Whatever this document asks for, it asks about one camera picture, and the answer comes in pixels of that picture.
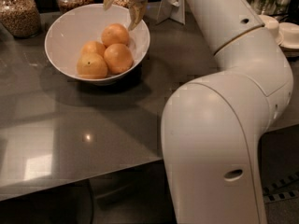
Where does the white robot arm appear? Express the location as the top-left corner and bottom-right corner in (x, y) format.
(161, 0), (293, 224)

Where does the top orange in bowl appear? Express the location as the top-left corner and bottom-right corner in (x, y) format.
(101, 23), (130, 47)

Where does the orange in bowl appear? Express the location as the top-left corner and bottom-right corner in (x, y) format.
(101, 23), (130, 47)
(104, 44), (134, 75)

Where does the back left orange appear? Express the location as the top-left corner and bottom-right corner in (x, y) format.
(80, 40), (106, 56)

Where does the right orange in bowl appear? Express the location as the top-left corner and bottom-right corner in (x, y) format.
(104, 44), (134, 75)

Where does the white ceramic bowl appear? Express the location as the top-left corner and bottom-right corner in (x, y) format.
(44, 4), (150, 86)

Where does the front left orange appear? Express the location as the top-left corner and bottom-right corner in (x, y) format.
(77, 53), (108, 79)

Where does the right glass cereal jar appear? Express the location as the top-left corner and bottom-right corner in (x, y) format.
(113, 0), (129, 8)

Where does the white folded sign stand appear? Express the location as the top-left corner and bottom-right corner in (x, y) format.
(156, 0), (185, 24)

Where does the left glass cereal jar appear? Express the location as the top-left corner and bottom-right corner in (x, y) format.
(0, 0), (41, 38)

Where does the glass cup right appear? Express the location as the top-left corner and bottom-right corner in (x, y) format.
(275, 0), (291, 14)

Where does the stack of white plates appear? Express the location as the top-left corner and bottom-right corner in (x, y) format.
(279, 22), (299, 49)

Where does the black white striped floor tape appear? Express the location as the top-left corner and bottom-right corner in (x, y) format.
(263, 172), (299, 203)

